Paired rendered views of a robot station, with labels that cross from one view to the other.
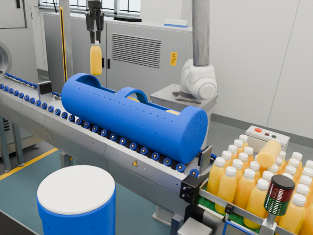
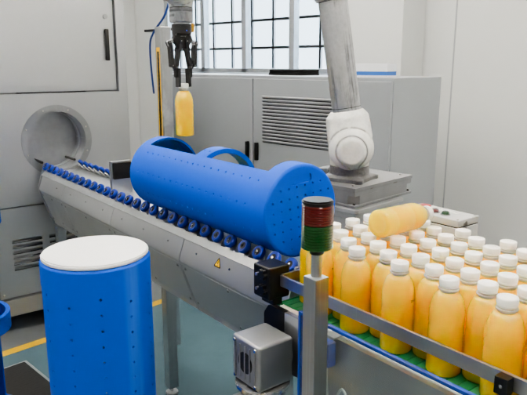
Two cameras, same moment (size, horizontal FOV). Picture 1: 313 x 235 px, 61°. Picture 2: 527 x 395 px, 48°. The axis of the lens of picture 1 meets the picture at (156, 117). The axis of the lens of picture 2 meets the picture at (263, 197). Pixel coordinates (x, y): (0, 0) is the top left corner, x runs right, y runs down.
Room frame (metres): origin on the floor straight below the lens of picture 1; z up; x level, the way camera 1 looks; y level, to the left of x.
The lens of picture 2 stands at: (-0.49, -0.61, 1.52)
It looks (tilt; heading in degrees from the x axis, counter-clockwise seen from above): 13 degrees down; 18
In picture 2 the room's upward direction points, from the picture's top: straight up
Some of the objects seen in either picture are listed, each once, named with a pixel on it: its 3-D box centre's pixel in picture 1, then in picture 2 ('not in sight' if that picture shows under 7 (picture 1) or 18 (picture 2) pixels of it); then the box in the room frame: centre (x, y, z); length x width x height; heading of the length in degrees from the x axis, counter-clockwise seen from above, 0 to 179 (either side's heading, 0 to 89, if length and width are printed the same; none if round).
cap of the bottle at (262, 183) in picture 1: (262, 184); (357, 251); (0.83, -0.42, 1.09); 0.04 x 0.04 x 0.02
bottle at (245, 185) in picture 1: (244, 193); (347, 280); (0.89, -0.39, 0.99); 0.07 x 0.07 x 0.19
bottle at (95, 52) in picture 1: (96, 58); (184, 111); (1.64, 0.40, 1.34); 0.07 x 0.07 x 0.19
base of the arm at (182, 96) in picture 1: (187, 93); (344, 171); (1.81, -0.21, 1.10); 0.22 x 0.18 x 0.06; 75
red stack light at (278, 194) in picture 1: (280, 189); (317, 213); (0.62, -0.37, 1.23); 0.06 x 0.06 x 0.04
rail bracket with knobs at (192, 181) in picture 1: (191, 189); (272, 280); (0.94, -0.18, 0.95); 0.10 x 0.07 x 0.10; 146
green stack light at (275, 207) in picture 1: (276, 201); (317, 235); (0.62, -0.37, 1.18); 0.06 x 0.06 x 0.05
